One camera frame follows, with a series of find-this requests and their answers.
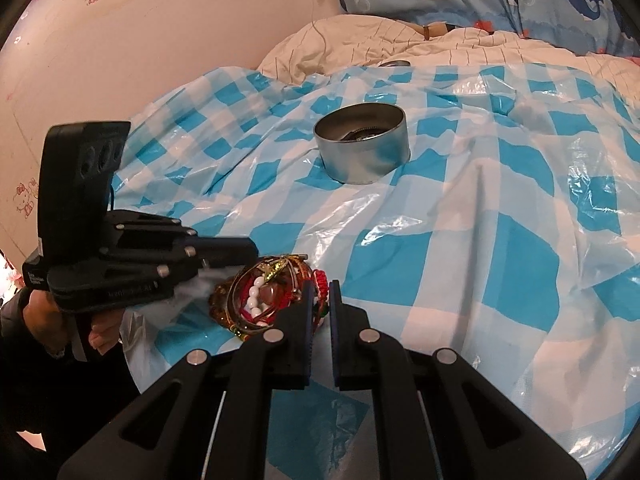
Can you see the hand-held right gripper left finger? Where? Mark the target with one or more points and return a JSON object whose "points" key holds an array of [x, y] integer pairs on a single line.
{"points": [[309, 320]]}

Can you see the person's left hand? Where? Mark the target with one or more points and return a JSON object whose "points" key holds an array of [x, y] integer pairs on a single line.
{"points": [[42, 320]]}

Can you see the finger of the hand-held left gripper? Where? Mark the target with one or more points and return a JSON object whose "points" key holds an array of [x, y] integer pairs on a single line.
{"points": [[225, 255], [150, 227]]}

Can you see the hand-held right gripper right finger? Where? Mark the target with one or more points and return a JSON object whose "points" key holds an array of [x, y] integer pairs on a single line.
{"points": [[334, 320]]}

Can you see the dark round lid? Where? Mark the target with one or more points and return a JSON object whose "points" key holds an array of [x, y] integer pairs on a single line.
{"points": [[395, 63]]}

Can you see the white quilted duvet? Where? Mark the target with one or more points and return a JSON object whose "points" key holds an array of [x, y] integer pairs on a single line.
{"points": [[350, 40]]}

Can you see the small tan object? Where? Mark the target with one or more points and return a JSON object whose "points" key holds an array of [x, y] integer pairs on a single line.
{"points": [[435, 31]]}

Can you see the blue checked plastic sheet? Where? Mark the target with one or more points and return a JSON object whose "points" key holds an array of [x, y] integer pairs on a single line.
{"points": [[450, 210]]}

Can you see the round metal tin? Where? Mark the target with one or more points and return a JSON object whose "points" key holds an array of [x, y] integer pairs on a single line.
{"points": [[367, 160]]}

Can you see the person's left forearm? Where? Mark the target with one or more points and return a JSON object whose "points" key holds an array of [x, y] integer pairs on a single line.
{"points": [[50, 400]]}

